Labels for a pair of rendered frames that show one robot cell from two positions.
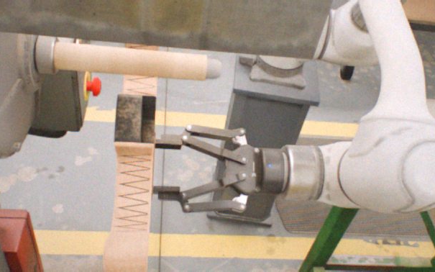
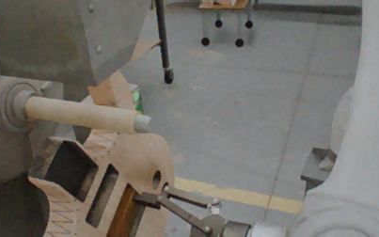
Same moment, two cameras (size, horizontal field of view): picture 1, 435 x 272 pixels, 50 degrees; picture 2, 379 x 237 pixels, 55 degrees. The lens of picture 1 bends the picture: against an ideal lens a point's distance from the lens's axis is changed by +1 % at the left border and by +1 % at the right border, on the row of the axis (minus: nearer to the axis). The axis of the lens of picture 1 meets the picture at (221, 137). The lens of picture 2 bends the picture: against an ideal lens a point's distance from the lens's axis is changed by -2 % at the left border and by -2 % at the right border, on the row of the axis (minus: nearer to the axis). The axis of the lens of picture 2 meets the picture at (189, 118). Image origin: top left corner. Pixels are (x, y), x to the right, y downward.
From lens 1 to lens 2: 33 cm
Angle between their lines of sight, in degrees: 31
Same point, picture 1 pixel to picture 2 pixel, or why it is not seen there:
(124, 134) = (35, 171)
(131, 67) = (74, 118)
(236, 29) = (17, 53)
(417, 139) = (329, 222)
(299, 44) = (75, 68)
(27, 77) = (0, 119)
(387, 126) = (316, 204)
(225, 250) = not seen: outside the picture
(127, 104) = (48, 146)
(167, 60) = (101, 112)
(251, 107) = not seen: hidden behind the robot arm
